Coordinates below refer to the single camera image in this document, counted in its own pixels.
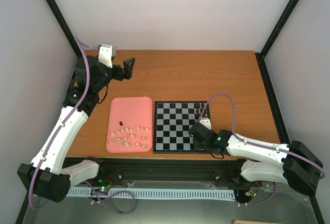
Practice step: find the black white chessboard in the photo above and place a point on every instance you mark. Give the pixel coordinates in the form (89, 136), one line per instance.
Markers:
(172, 122)

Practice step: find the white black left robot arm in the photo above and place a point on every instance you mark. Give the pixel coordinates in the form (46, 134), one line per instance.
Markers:
(45, 176)

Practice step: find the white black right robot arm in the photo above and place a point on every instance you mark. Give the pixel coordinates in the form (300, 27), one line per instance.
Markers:
(265, 154)

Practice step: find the pink plastic tray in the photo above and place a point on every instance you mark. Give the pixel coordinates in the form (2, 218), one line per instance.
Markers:
(136, 113)

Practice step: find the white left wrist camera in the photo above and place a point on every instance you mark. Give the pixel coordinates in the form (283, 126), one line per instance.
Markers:
(106, 54)

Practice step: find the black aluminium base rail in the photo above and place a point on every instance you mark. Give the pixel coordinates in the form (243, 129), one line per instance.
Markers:
(233, 174)

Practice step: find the light blue slotted cable duct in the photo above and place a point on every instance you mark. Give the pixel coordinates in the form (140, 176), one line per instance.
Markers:
(157, 194)

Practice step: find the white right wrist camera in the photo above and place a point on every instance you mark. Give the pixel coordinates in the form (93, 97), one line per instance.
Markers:
(206, 122)

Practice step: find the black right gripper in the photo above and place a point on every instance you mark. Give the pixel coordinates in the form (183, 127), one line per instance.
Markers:
(197, 145)

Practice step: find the black aluminium frame post right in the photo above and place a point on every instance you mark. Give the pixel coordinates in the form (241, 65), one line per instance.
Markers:
(278, 27)

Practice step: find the black aluminium frame post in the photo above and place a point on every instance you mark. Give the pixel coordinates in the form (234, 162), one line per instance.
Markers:
(64, 26)
(278, 27)

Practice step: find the black side frame rail right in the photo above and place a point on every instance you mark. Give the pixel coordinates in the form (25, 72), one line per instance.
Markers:
(275, 109)

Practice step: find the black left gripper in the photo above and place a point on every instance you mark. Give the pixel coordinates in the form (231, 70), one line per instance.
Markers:
(128, 71)

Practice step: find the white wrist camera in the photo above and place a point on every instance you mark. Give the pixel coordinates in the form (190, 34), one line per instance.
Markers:
(206, 122)
(106, 54)

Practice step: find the black aluminium frame post left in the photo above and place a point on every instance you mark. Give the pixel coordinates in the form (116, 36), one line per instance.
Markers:
(64, 26)

